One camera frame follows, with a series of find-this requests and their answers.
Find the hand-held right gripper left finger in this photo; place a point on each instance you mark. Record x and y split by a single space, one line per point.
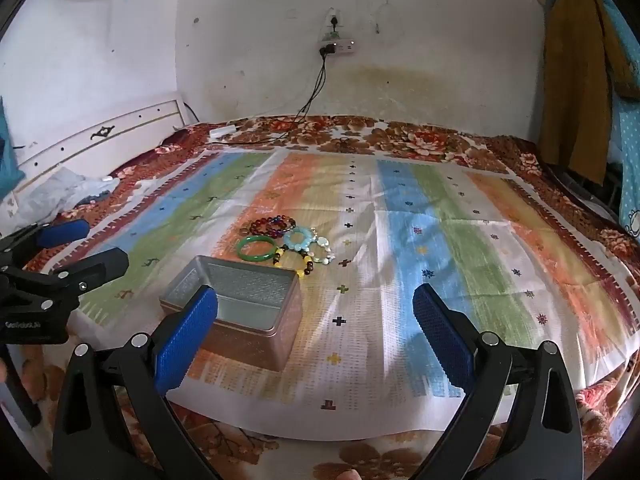
186 340

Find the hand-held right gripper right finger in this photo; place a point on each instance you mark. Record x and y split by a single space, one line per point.
442 340

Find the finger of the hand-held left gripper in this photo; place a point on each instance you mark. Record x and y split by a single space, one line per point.
62 232
100 265

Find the rectangular metal tin box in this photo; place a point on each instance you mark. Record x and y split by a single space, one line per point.
250 287

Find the green jade bangle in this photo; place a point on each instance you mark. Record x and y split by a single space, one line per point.
241 248

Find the crumpled grey cloth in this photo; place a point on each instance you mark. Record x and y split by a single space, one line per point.
60 190

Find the striped colourful cloth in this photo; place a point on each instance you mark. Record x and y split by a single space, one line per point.
400 260

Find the teal cloth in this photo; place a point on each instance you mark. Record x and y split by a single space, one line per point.
9 155

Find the white bed headboard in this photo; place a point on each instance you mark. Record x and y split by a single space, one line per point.
100 145

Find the white power adapter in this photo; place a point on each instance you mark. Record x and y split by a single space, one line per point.
223 130

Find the hanging brown and blue clothes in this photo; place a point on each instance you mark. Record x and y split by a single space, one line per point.
627 125

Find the hanging brown garment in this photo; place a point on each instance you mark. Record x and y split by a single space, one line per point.
575 85

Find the white power strip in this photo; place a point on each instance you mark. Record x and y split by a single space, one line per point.
342 47

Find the white wall socket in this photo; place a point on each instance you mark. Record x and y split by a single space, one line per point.
333 19

